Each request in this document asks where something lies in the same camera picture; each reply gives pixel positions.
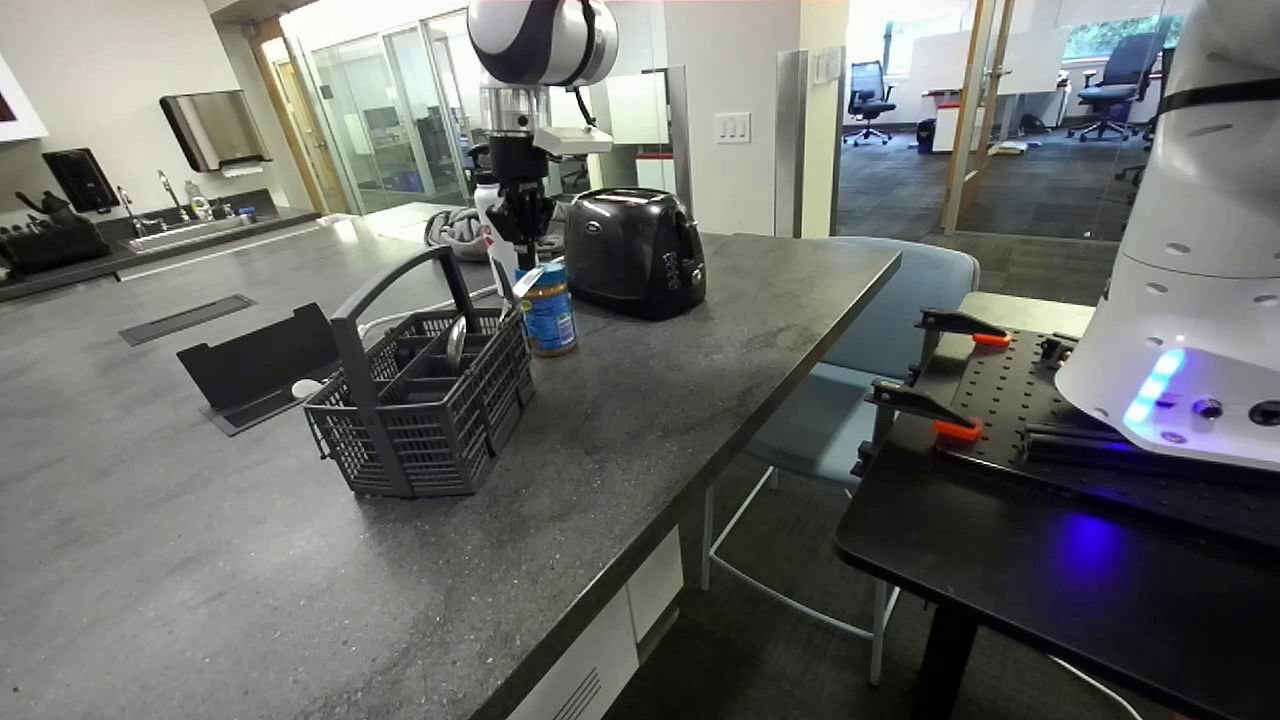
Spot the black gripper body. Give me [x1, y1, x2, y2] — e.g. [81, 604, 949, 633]
[463, 127, 558, 208]

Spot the grey crumpled cloth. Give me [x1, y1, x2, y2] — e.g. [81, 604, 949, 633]
[418, 204, 490, 264]

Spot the black toaster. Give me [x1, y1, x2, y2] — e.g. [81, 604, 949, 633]
[558, 184, 712, 323]

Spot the metal utensil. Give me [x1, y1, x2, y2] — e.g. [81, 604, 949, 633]
[443, 311, 475, 371]

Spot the black utensil caddy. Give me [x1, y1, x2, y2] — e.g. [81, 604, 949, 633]
[298, 242, 539, 503]

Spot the kitchen counter with sink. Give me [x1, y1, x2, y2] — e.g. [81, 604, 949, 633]
[0, 184, 326, 308]

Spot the light blue chair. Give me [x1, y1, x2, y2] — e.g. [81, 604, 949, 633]
[698, 230, 987, 690]

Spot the black monitor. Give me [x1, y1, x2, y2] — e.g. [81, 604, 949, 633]
[41, 143, 125, 221]

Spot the wooden pillar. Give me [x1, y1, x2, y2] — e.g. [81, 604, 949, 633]
[935, 0, 1019, 238]

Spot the black dish rack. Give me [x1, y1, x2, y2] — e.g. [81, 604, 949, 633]
[0, 188, 115, 278]

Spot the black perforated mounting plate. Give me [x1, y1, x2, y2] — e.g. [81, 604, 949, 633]
[933, 328, 1280, 514]

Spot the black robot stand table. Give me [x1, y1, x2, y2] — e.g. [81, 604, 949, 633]
[833, 435, 1280, 720]

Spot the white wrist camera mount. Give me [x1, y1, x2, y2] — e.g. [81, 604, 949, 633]
[528, 121, 618, 162]

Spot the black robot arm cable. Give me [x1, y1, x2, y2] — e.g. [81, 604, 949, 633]
[567, 79, 603, 131]

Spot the white light switch plate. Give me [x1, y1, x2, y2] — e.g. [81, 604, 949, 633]
[709, 106, 754, 153]

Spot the wall paper towel dispenser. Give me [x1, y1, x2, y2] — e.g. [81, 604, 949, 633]
[157, 89, 271, 180]

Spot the orange handled black clamp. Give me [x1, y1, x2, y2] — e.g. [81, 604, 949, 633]
[862, 381, 992, 462]
[913, 308, 1019, 383]

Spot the thin white floor cable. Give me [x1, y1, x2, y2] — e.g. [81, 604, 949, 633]
[1047, 653, 1152, 720]

